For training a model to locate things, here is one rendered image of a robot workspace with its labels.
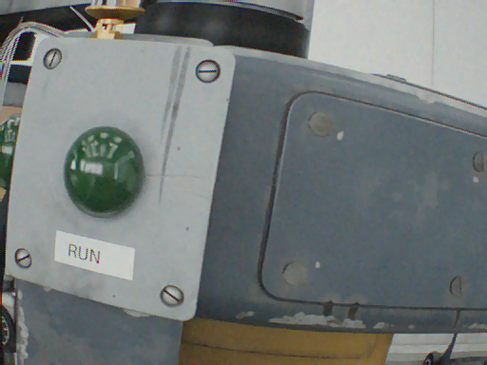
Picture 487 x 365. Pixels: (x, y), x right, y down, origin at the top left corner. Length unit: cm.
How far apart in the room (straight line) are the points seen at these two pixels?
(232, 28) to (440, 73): 529
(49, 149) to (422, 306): 17
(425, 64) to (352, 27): 45
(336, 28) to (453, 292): 526
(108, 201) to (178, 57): 5
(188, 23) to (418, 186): 16
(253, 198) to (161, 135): 7
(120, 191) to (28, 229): 4
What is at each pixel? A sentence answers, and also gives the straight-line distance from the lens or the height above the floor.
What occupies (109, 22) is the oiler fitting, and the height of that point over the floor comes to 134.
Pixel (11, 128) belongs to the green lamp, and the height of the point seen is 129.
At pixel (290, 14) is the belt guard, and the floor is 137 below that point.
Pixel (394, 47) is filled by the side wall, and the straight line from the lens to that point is 576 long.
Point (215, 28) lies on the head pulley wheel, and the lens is 55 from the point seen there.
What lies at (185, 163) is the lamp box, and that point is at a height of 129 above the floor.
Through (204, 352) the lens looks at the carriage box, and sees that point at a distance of 74.
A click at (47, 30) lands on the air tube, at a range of 53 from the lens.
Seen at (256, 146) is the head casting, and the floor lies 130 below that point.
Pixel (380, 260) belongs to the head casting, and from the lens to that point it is 45.
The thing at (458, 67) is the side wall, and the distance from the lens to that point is 587.
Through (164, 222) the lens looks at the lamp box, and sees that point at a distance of 39.
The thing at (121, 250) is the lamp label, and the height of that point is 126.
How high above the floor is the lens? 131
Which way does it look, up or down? 3 degrees down
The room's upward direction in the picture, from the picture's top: 9 degrees clockwise
